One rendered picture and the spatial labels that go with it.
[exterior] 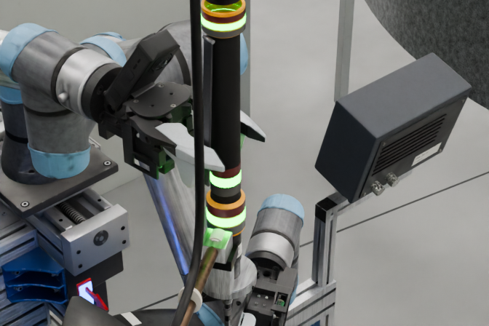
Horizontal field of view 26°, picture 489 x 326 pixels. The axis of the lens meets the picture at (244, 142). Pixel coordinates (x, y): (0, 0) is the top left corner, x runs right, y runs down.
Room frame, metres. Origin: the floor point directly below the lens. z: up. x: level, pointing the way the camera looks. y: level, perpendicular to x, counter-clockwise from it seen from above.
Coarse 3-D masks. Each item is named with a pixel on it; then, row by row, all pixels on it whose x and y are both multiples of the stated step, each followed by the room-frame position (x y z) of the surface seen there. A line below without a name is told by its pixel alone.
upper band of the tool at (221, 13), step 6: (204, 0) 0.91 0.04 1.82; (240, 0) 0.92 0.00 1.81; (204, 6) 0.92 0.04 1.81; (210, 6) 0.92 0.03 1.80; (216, 6) 0.93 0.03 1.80; (222, 6) 0.93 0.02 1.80; (228, 6) 0.93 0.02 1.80; (234, 6) 0.93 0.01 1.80; (240, 6) 0.92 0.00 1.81; (210, 12) 0.89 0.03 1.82; (216, 12) 0.89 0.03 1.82; (222, 12) 0.93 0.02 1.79; (228, 12) 0.89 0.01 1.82; (234, 12) 0.89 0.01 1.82; (240, 12) 0.89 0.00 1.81; (222, 24) 0.89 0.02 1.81; (216, 30) 0.89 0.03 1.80
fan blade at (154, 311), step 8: (136, 312) 1.12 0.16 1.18; (144, 312) 1.12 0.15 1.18; (152, 312) 1.13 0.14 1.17; (160, 312) 1.13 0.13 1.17; (168, 312) 1.14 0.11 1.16; (120, 320) 1.09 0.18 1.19; (144, 320) 1.10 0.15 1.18; (152, 320) 1.11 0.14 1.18; (160, 320) 1.11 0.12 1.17; (168, 320) 1.11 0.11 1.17; (192, 320) 1.13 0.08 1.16; (200, 320) 1.14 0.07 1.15
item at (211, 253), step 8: (208, 248) 0.85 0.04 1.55; (208, 256) 0.84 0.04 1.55; (216, 256) 0.85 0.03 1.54; (200, 264) 0.83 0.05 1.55; (208, 264) 0.83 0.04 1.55; (200, 272) 0.81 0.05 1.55; (208, 272) 0.82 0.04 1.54; (200, 280) 0.80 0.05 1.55; (200, 288) 0.79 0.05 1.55; (192, 304) 0.77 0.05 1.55; (192, 312) 0.76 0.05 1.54; (184, 320) 0.75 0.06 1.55
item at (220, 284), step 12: (204, 240) 0.87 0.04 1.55; (228, 240) 0.87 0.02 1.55; (204, 252) 0.86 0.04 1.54; (228, 252) 0.86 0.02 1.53; (216, 264) 0.86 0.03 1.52; (228, 264) 0.85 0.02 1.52; (240, 264) 0.92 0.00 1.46; (252, 264) 0.92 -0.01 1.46; (216, 276) 0.87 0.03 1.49; (228, 276) 0.87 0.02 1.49; (240, 276) 0.90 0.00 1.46; (252, 276) 0.90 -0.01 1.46; (204, 288) 0.88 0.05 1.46; (216, 288) 0.87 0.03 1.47; (228, 288) 0.87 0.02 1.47; (240, 288) 0.88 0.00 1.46; (252, 288) 0.88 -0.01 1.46
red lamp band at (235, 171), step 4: (240, 164) 0.90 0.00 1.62; (232, 168) 0.89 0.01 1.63; (236, 168) 0.90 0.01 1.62; (240, 168) 0.90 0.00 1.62; (212, 172) 0.90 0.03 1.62; (216, 172) 0.89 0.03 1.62; (220, 172) 0.89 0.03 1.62; (224, 172) 0.89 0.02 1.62; (228, 172) 0.89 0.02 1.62; (232, 172) 0.89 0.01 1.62; (236, 172) 0.90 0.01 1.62; (216, 176) 0.89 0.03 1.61; (220, 176) 0.89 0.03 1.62; (224, 176) 0.89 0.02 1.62; (228, 176) 0.89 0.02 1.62; (232, 176) 0.89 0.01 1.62
